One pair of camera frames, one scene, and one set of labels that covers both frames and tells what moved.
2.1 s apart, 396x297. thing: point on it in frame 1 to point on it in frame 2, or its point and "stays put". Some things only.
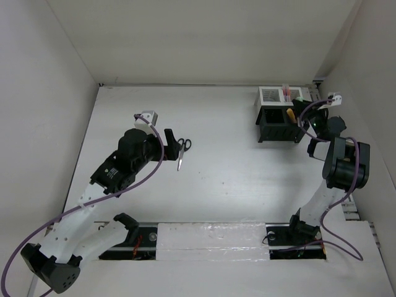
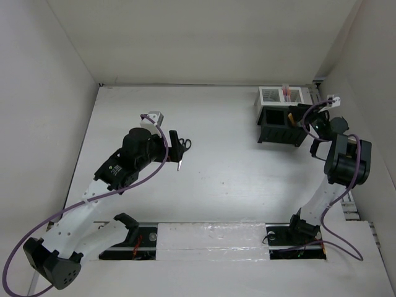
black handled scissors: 185,145 stays put
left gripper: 171,150 stays put
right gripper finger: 299,106 to 298,111
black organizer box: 279,123 stays put
